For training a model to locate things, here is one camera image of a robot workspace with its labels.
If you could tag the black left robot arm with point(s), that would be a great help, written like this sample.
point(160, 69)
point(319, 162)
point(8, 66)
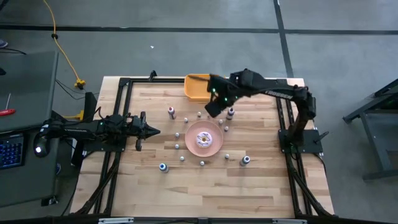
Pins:
point(77, 130)

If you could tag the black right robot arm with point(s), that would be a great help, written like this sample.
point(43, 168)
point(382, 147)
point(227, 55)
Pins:
point(280, 92)

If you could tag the silver metal bracket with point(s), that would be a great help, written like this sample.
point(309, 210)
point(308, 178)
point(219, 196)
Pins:
point(289, 221)
point(115, 220)

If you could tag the black lit computer mouse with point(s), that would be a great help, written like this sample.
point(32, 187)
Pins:
point(38, 149)

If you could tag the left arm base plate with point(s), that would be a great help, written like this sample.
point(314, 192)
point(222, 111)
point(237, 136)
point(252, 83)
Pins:
point(93, 147)

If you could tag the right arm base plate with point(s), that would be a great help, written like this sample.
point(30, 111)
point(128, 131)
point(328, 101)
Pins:
point(311, 140)

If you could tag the backlit keyboard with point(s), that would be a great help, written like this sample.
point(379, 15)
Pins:
point(11, 152)

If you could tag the grey side desk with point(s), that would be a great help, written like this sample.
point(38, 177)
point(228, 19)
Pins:
point(28, 87)

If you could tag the yellow plastic basket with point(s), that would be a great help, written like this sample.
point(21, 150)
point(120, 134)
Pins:
point(196, 88)

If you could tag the large blue food coloring bottle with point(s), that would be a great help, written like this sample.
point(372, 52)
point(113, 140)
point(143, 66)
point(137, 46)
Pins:
point(163, 167)

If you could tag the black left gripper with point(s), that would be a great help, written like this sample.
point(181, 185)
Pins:
point(138, 129)

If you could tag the grey metal table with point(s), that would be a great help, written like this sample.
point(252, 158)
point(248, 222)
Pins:
point(377, 143)

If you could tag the pink plate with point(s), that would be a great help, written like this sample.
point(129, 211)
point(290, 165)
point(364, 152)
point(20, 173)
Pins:
point(192, 146)

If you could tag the black power box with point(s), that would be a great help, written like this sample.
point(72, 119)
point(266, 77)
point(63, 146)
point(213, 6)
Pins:
point(90, 104)

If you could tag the frosted toy donut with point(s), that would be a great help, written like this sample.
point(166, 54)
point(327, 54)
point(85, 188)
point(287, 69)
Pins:
point(199, 141)

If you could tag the black aluminium table frame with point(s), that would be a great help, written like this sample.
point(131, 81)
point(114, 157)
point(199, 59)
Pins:
point(161, 80)

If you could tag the person's shoe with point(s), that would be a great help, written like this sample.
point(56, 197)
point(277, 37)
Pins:
point(2, 43)

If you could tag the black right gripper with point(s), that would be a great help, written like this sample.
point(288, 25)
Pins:
point(224, 88)

